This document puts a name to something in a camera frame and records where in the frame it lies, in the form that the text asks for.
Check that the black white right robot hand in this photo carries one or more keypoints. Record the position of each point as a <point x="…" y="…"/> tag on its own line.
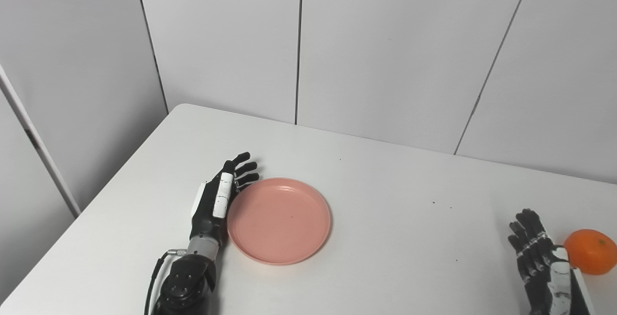
<point x="549" y="281"/>

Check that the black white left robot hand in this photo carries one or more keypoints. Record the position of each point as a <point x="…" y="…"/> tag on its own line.
<point x="212" y="209"/>

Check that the orange mandarin fruit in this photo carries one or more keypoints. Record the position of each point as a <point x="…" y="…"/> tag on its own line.
<point x="593" y="252"/>

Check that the pink round plate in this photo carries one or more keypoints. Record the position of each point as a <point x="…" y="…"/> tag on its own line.
<point x="279" y="221"/>

